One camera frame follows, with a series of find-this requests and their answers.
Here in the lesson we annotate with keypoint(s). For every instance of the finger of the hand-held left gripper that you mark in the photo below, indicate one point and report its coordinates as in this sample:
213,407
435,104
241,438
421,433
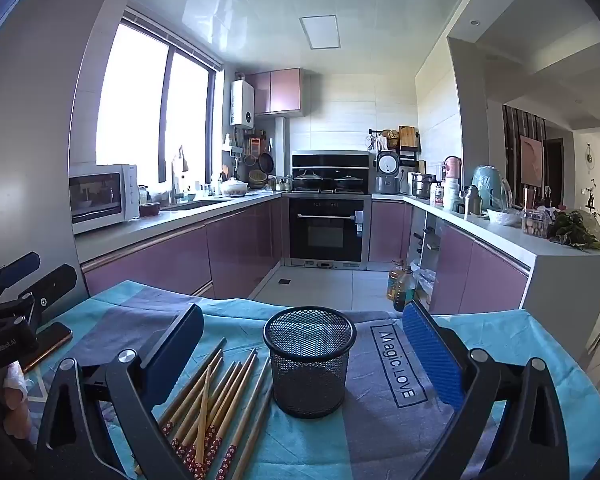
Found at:
17,266
52,285

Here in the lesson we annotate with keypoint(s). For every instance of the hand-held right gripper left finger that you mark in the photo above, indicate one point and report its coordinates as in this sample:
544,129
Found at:
172,355

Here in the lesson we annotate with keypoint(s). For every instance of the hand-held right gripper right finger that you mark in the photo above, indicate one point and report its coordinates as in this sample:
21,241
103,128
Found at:
432,355

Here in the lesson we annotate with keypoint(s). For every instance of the bunch of bamboo chopsticks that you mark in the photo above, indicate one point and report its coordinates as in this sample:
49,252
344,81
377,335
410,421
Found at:
225,390

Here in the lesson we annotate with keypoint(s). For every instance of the black mesh holder cup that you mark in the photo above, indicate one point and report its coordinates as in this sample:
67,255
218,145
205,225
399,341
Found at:
310,360

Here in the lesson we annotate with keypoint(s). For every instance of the person's left hand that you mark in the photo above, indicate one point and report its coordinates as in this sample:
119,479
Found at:
17,405

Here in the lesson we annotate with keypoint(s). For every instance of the dark smartphone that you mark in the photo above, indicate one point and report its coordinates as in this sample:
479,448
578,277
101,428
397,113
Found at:
47,347

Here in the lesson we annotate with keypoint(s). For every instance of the dark cooking oil bottle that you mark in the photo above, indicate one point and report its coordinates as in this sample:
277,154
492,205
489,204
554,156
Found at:
405,292

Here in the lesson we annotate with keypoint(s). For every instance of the clear plastic bag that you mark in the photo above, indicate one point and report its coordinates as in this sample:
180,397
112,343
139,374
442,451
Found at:
424,280

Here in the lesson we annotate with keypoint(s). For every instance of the yellow cooking oil bottle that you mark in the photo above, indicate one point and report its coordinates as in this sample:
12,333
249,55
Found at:
394,280

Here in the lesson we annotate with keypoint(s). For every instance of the pink base cabinet run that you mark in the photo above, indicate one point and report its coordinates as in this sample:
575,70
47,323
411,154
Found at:
180,255
480,275

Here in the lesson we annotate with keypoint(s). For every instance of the white microwave oven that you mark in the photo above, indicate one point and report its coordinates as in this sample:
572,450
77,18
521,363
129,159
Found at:
97,197

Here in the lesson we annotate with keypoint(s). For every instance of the teal and grey tablecloth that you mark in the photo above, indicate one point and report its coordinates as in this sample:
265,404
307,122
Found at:
370,440

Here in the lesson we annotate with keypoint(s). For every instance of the dark red bowl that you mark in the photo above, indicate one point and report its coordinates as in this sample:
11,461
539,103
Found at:
150,210

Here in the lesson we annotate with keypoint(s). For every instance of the white bowl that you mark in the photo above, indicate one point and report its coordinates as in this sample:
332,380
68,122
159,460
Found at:
504,217

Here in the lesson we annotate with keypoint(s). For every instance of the steel thermos flask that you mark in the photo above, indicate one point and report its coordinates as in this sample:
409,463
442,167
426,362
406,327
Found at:
472,201

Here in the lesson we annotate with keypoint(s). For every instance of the steel sink faucet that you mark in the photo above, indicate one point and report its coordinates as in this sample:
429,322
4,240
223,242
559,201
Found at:
175,180

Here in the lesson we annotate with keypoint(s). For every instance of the black built-in oven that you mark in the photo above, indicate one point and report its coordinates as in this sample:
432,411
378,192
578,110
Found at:
327,232

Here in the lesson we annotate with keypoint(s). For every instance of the clear plastic food container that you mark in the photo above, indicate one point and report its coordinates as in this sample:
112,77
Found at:
535,223

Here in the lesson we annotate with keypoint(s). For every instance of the steel stock pot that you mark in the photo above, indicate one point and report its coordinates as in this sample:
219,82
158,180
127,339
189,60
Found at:
422,185

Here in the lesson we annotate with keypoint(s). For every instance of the pale green kitchen appliance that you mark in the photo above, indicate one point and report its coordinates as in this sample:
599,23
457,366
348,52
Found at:
490,185

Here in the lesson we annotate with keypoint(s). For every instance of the white casserole pot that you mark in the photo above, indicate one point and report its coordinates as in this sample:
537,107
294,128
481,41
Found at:
235,186

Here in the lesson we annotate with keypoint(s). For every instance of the white rice cooker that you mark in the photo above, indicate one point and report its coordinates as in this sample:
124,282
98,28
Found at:
387,172

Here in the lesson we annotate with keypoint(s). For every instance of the pink electric kettle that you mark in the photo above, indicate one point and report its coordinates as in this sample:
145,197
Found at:
452,167

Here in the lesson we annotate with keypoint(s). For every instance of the leafy green vegetables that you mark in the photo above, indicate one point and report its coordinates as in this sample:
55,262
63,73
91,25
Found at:
575,230

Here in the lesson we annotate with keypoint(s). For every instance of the black lidded wok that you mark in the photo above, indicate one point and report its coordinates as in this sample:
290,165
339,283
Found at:
348,183
307,181

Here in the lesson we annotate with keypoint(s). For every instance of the large kitchen window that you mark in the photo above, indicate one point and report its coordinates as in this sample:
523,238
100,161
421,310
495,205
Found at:
135,100

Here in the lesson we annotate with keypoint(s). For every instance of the hanging black frying pan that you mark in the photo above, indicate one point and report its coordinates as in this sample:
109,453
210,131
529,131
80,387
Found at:
266,162

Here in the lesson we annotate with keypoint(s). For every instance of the black range hood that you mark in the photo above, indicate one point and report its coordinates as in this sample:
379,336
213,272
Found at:
330,160

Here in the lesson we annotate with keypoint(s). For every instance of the square ceiling light panel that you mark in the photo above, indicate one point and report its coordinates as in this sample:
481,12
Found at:
320,32

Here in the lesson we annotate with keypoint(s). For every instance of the black wall storage rack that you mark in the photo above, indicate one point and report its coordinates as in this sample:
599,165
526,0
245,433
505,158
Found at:
407,145

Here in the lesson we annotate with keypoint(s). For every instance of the pink wall painting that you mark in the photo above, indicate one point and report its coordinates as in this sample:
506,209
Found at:
530,157

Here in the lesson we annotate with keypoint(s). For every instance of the round wall clock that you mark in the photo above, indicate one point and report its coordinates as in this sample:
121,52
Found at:
588,156

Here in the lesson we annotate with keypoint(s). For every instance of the white wall water heater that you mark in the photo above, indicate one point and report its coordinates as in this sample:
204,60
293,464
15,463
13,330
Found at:
242,102

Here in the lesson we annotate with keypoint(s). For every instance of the pink wall cabinet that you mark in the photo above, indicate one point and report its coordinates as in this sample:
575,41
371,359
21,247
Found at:
277,91

